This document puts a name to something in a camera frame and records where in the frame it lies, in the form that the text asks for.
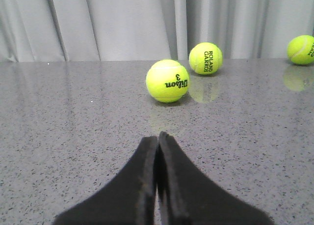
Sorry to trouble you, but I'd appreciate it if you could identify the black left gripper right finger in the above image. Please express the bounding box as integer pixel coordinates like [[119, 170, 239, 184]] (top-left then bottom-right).
[[157, 132, 273, 225]]

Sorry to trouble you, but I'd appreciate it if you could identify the Wilson 3 tennis ball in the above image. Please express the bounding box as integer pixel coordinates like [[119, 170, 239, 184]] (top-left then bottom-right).
[[146, 59, 189, 103]]

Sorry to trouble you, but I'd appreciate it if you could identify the white curtain backdrop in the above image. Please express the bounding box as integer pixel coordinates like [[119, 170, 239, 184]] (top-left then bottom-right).
[[0, 0, 314, 62]]

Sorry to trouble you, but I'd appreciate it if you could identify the Roland Garros tennis ball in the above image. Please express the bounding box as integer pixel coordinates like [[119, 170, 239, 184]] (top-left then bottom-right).
[[188, 42, 223, 75]]

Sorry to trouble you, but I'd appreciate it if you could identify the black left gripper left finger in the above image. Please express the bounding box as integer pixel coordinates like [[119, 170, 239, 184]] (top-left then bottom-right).
[[54, 136, 157, 225]]

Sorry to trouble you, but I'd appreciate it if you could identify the Head Team tennis ball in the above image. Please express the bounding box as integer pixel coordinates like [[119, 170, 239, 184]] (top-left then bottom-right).
[[287, 35, 314, 65]]

